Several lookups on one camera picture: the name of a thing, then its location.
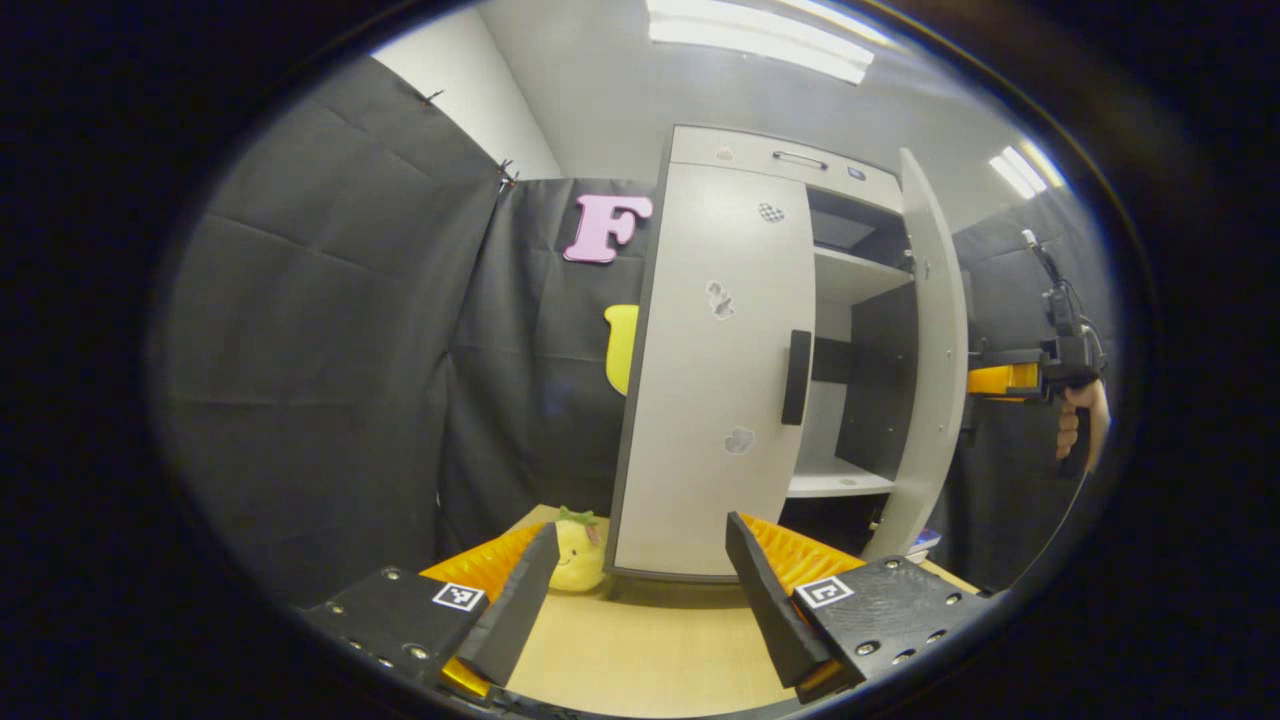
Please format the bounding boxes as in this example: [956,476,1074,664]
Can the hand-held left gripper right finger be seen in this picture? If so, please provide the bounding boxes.
[725,512,1006,703]

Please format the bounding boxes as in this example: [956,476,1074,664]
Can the black door handle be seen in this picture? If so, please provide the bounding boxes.
[781,330,813,426]

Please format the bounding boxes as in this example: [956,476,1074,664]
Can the black backdrop cloth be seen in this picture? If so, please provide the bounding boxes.
[160,55,1116,606]

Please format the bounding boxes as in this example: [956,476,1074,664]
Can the large ceiling light panel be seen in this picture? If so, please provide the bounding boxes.
[648,0,876,84]

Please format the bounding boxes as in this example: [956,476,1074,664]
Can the grey cabinet door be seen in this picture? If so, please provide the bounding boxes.
[612,162,816,579]
[865,148,969,561]

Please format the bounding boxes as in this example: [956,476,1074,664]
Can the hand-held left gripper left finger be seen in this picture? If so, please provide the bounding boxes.
[300,520,563,701]

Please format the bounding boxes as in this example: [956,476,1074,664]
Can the yellow plush toy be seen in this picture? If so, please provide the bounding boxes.
[550,507,608,593]

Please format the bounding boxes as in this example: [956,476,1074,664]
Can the small ceiling light panel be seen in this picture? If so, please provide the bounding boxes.
[990,147,1048,199]

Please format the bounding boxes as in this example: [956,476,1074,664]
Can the grey double-door shoe cabinet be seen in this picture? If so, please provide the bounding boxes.
[605,125,921,583]

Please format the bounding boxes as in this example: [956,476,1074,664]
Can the white cabinet shelf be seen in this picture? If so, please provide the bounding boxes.
[815,245,913,306]
[788,455,896,498]

